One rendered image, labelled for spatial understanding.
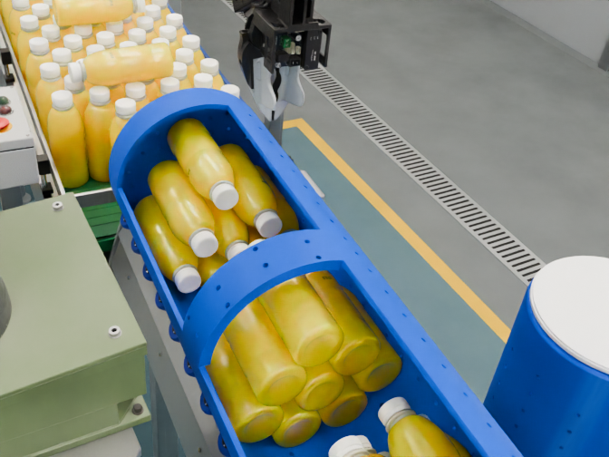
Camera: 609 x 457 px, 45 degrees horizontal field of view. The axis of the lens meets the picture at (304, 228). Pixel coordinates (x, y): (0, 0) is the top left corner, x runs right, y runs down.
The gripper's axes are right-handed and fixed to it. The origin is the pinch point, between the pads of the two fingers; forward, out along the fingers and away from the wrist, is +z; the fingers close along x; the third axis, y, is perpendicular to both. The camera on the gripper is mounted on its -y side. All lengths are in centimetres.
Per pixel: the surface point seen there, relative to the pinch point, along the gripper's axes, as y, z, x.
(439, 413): 31.4, 29.5, 12.2
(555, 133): -157, 135, 235
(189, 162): -17.9, 18.6, -4.7
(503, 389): 19, 51, 39
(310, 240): 12.4, 12.6, 1.1
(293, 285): 14.8, 17.2, -2.0
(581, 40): -230, 125, 315
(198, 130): -24.4, 17.0, -1.0
